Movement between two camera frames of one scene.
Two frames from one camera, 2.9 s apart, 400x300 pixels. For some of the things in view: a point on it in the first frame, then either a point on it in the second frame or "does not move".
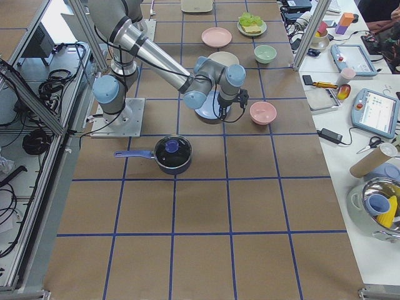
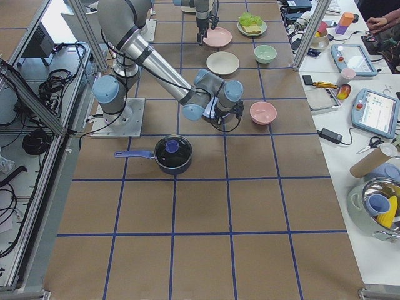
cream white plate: x=225 y=57 does not move
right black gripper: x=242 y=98 to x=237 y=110
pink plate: x=216 y=37 does not move
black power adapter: x=331 y=136 does not move
